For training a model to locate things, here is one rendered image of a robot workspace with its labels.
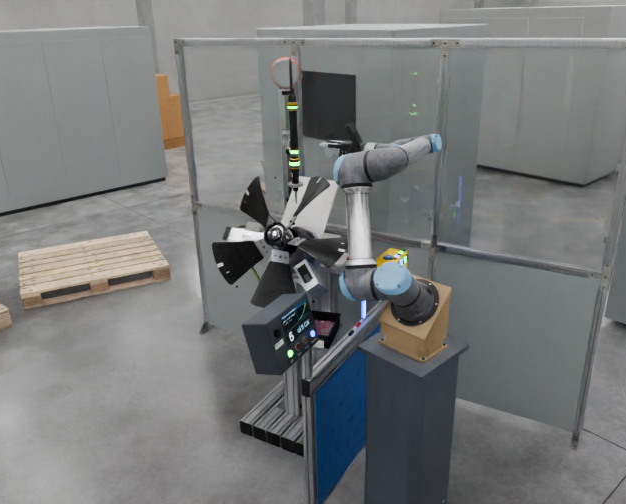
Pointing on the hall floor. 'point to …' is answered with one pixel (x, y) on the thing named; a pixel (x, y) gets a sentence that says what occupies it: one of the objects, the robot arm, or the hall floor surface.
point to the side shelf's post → (332, 292)
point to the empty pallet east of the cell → (89, 267)
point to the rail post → (310, 449)
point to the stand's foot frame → (275, 423)
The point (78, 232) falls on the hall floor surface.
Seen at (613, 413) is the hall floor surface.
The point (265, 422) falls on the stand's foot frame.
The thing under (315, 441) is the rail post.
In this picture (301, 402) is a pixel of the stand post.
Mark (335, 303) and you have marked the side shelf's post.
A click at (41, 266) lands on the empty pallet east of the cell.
